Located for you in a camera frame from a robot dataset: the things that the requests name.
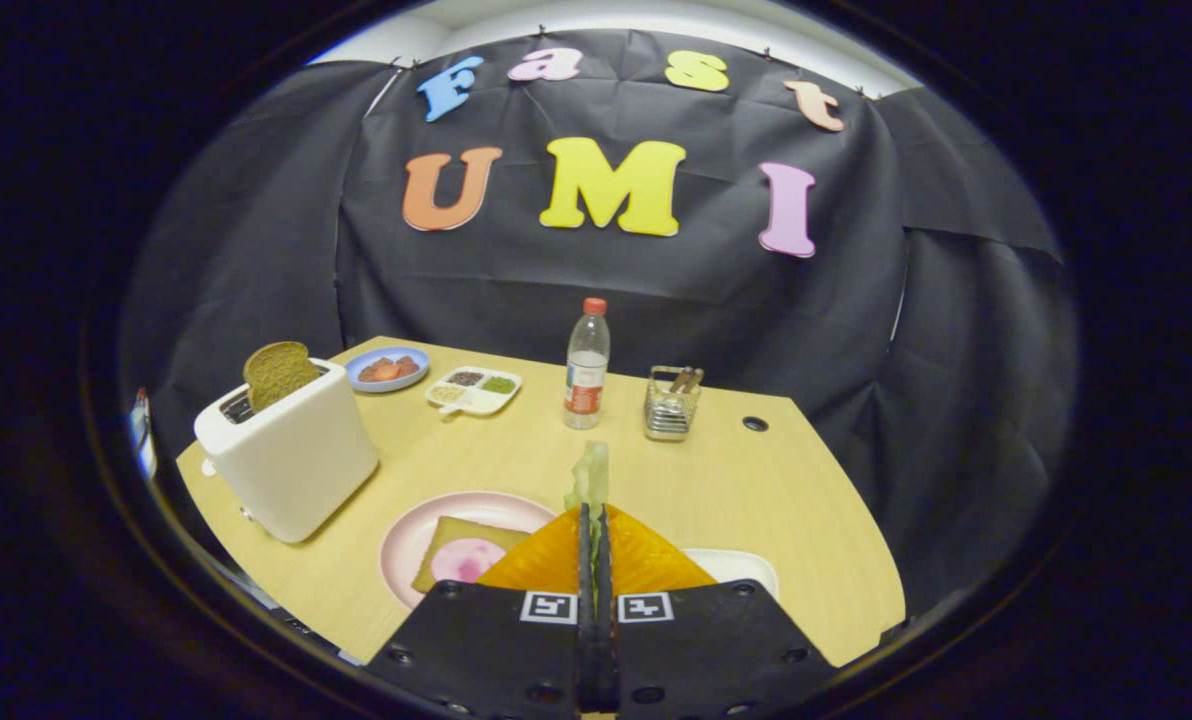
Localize white divided condiment dish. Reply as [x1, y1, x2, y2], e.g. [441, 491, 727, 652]
[425, 366, 523, 417]

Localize white toaster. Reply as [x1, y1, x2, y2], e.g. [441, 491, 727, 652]
[193, 358, 380, 544]

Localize red food pieces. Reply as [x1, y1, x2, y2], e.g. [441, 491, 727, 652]
[358, 356, 423, 383]

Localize white and red object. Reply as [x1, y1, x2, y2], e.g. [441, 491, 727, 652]
[128, 388, 159, 483]

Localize black backdrop cloth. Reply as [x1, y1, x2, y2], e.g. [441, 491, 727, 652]
[121, 28, 1077, 621]

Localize pink plate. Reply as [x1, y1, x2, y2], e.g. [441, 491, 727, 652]
[379, 490, 559, 611]

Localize toast slice under ham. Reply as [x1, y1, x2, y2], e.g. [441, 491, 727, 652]
[411, 515, 532, 596]

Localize brown bread slice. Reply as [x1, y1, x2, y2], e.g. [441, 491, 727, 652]
[243, 341, 320, 414]

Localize blue plate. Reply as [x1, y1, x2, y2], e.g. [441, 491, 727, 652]
[344, 345, 431, 393]

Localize clear water bottle red cap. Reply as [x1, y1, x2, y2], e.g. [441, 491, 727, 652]
[563, 297, 612, 431]

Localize pink ham slice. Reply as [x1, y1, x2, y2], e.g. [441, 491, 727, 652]
[429, 537, 509, 586]

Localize wire mesh utensil holder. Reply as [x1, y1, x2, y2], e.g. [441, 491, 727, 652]
[643, 365, 703, 443]

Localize green lettuce leaf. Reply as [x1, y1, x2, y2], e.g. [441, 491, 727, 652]
[563, 441, 610, 521]

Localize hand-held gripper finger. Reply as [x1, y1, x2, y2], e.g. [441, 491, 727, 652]
[366, 503, 597, 720]
[596, 503, 839, 720]

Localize small white dish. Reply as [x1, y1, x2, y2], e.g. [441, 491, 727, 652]
[681, 548, 780, 601]

